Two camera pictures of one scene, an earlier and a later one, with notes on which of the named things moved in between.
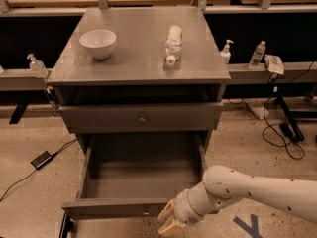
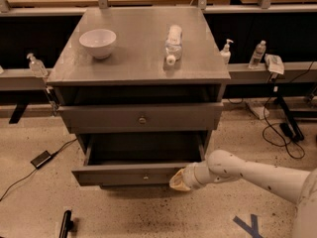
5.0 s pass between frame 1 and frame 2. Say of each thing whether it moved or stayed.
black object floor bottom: stayed
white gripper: moved
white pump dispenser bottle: stayed
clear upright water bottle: stayed
